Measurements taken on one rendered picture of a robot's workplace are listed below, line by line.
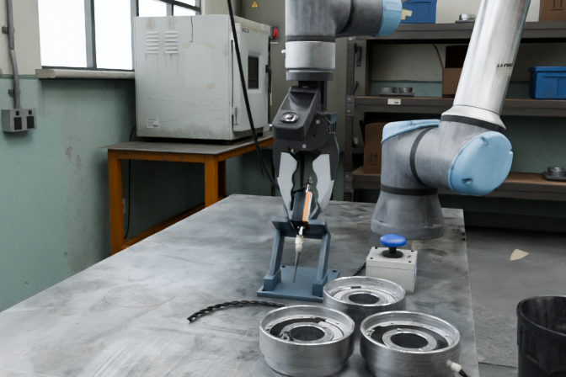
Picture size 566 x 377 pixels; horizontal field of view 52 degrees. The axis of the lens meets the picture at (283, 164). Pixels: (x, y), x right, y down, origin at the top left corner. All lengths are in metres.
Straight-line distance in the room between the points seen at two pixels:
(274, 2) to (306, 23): 3.79
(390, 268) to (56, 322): 0.46
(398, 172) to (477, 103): 0.21
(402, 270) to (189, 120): 2.23
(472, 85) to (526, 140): 3.61
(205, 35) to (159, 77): 0.33
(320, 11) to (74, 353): 0.55
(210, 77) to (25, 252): 1.17
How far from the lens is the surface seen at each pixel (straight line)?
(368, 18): 0.91
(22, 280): 2.70
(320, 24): 0.85
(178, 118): 3.01
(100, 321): 0.79
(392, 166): 1.16
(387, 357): 0.62
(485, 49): 1.10
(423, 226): 1.16
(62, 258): 2.90
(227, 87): 2.89
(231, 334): 0.73
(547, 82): 4.19
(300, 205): 0.86
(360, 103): 4.09
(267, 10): 4.65
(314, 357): 0.62
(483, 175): 1.06
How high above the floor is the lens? 1.10
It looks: 8 degrees down
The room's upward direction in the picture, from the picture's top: 1 degrees clockwise
